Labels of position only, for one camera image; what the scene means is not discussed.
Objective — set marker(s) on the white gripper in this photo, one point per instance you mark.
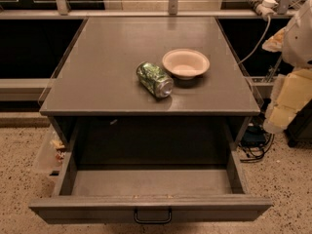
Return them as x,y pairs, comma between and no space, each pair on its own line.
298,41

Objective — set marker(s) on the green soda can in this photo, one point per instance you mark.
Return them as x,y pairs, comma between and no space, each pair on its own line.
155,79

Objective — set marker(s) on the grey drawer cabinet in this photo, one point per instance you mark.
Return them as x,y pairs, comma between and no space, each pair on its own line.
150,93

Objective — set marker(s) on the open grey top drawer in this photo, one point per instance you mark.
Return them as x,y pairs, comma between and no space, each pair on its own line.
151,186

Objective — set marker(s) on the white power strip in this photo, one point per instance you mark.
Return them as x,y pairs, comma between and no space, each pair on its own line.
263,8

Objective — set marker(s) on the blue box on floor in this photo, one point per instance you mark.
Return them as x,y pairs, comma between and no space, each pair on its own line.
253,136

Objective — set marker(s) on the white paper bowl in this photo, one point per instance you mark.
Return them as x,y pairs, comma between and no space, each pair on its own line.
185,64

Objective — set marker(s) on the clear plastic bin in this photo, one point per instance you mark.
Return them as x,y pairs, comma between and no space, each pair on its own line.
50,155

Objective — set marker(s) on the black drawer handle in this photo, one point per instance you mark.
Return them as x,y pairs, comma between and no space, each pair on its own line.
152,216

